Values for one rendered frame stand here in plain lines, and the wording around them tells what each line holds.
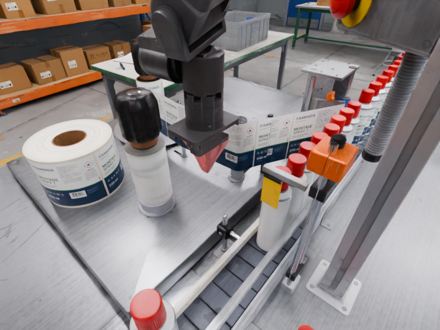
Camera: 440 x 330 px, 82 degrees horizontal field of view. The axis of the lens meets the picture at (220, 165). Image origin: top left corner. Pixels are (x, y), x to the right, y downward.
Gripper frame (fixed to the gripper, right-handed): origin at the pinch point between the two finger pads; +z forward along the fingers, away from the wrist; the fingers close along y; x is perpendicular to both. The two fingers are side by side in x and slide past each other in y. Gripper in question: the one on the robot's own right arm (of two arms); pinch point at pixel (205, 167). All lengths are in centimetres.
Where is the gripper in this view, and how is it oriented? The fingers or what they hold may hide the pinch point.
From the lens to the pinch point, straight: 45.3
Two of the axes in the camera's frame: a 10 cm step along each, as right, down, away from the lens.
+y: -6.4, 4.7, -6.0
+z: -0.2, 7.8, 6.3
